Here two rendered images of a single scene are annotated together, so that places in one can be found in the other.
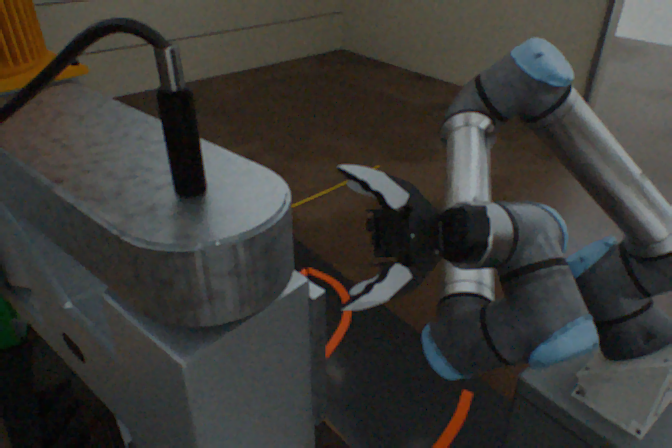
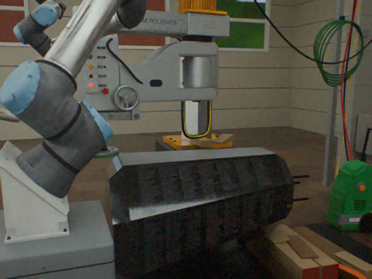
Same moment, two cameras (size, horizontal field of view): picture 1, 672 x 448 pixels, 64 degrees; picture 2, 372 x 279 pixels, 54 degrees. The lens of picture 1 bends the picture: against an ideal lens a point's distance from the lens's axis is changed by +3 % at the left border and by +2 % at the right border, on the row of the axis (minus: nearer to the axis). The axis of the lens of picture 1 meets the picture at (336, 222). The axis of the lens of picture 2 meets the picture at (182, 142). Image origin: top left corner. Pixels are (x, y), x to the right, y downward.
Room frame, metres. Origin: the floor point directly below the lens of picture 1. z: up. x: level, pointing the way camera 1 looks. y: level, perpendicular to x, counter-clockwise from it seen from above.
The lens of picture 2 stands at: (1.83, -1.66, 1.33)
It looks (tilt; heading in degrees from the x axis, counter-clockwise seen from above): 10 degrees down; 111
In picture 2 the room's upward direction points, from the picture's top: straight up
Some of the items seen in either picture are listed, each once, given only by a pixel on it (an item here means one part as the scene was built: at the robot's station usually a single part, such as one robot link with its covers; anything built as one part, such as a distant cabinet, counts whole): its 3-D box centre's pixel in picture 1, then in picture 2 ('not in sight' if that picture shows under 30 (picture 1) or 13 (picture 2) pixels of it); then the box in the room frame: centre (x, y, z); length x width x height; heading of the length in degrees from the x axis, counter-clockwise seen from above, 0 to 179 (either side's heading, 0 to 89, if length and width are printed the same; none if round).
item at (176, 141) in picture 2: not in sight; (196, 141); (0.81, 1.29, 0.76); 0.49 x 0.49 x 0.05; 39
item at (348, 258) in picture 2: not in sight; (354, 262); (2.07, 0.79, 0.13); 0.25 x 0.10 x 0.01; 137
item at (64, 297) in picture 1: (110, 291); (160, 78); (0.85, 0.47, 1.30); 0.74 x 0.23 x 0.49; 48
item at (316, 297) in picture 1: (303, 351); (90, 66); (0.62, 0.05, 1.37); 0.08 x 0.03 x 0.28; 48
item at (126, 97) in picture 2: not in sight; (124, 97); (0.75, 0.19, 1.20); 0.15 x 0.10 x 0.15; 48
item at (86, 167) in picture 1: (73, 162); (152, 26); (0.82, 0.44, 1.62); 0.96 x 0.25 x 0.17; 48
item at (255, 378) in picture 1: (194, 366); (111, 76); (0.64, 0.24, 1.32); 0.36 x 0.22 x 0.45; 48
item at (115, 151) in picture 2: not in sight; (101, 151); (0.58, 0.18, 0.87); 0.22 x 0.22 x 0.04
